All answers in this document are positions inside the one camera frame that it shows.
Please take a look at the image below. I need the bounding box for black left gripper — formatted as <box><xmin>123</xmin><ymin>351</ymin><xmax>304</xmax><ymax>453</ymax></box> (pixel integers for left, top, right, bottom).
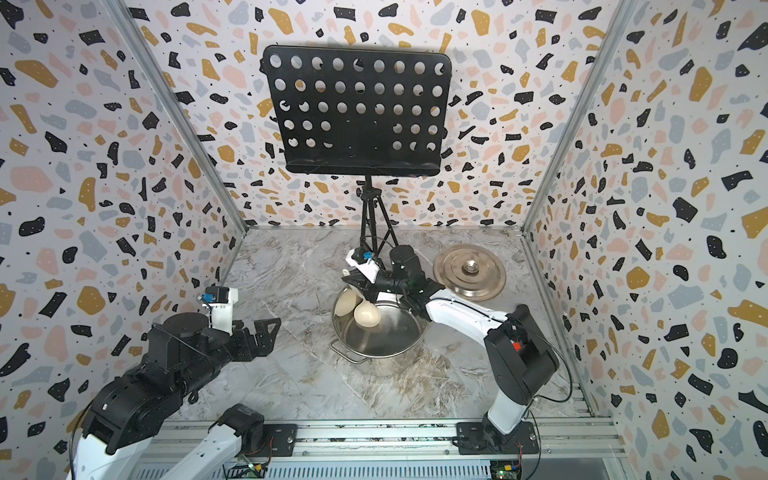
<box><xmin>177</xmin><ymin>313</ymin><xmax>283</xmax><ymax>400</ymax></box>

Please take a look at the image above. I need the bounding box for stainless steel pot lid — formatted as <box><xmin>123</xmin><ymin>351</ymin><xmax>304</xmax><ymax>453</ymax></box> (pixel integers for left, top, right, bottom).
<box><xmin>433</xmin><ymin>244</ymin><xmax>507</xmax><ymax>302</ymax></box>

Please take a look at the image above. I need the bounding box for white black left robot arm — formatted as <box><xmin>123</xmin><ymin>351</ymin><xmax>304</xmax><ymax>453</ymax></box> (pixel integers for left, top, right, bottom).
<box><xmin>69</xmin><ymin>313</ymin><xmax>281</xmax><ymax>479</ymax></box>

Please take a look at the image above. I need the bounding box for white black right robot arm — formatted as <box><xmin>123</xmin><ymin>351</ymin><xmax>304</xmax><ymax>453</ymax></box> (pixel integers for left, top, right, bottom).
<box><xmin>333</xmin><ymin>245</ymin><xmax>559</xmax><ymax>453</ymax></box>

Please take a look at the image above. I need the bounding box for black tripod stand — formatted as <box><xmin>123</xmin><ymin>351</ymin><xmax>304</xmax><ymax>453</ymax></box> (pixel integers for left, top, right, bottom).
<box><xmin>357</xmin><ymin>175</ymin><xmax>399</xmax><ymax>258</ymax></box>

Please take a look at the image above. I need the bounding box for left green circuit board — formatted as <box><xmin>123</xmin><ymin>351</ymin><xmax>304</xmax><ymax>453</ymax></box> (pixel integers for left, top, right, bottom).
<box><xmin>222</xmin><ymin>457</ymin><xmax>270</xmax><ymax>480</ymax></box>

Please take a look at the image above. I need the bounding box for green circuit board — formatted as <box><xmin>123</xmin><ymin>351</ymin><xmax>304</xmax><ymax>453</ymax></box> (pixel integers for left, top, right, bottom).
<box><xmin>489</xmin><ymin>460</ymin><xmax>523</xmax><ymax>480</ymax></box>
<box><xmin>222</xmin><ymin>457</ymin><xmax>270</xmax><ymax>480</ymax></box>

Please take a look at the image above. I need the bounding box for black perforated music stand desk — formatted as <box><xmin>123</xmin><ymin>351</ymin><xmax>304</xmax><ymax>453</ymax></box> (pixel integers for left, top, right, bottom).
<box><xmin>262</xmin><ymin>45</ymin><xmax>452</xmax><ymax>177</ymax></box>

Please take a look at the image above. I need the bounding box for right green circuit board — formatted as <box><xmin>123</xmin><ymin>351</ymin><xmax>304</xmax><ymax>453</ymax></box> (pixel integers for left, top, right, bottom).
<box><xmin>489</xmin><ymin>460</ymin><xmax>523</xmax><ymax>480</ymax></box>

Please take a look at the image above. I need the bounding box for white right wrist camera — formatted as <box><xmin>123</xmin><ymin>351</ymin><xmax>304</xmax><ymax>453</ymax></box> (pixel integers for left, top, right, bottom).
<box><xmin>345</xmin><ymin>247</ymin><xmax>380</xmax><ymax>283</ymax></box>

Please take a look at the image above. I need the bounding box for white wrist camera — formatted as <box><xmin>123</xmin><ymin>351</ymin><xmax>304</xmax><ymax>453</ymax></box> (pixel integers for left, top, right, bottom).
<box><xmin>345</xmin><ymin>247</ymin><xmax>380</xmax><ymax>283</ymax></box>
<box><xmin>199</xmin><ymin>286</ymin><xmax>239</xmax><ymax>335</ymax></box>

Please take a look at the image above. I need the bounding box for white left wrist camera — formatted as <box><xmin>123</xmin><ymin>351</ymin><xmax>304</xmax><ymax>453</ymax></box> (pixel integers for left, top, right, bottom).
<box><xmin>199</xmin><ymin>286</ymin><xmax>239</xmax><ymax>335</ymax></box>

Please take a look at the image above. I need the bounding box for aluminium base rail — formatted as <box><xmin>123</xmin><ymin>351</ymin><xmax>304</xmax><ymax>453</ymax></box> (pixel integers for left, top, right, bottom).
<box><xmin>143</xmin><ymin>418</ymin><xmax>628</xmax><ymax>480</ymax></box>

